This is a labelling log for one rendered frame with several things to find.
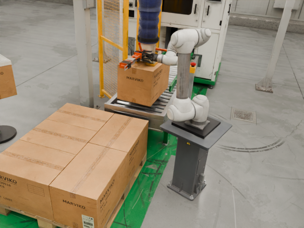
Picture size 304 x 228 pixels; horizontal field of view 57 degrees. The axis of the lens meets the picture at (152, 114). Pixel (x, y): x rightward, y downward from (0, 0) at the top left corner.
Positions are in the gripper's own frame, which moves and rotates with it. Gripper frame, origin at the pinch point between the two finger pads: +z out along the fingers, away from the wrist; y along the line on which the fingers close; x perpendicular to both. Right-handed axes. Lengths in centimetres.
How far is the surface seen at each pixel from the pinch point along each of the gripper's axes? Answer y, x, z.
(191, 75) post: 31, 48, -50
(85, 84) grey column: 77, 62, 100
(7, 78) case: 38, -39, 135
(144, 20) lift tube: -30.9, 17.5, 2.2
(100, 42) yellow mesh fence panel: 30, 114, 102
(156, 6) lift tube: -45, 21, -9
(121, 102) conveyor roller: 66, 14, 23
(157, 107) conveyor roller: 68, 22, -18
